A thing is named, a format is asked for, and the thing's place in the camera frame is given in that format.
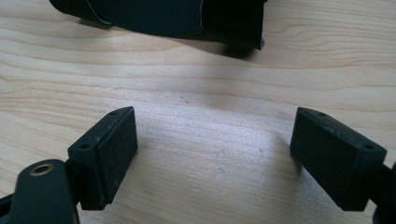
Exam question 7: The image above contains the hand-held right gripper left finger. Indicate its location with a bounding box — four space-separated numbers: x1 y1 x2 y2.
67 105 139 211

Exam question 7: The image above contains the dark cloth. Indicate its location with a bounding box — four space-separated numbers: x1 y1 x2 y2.
49 0 269 50

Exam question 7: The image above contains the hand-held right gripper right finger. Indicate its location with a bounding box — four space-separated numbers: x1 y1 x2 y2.
290 106 388 212

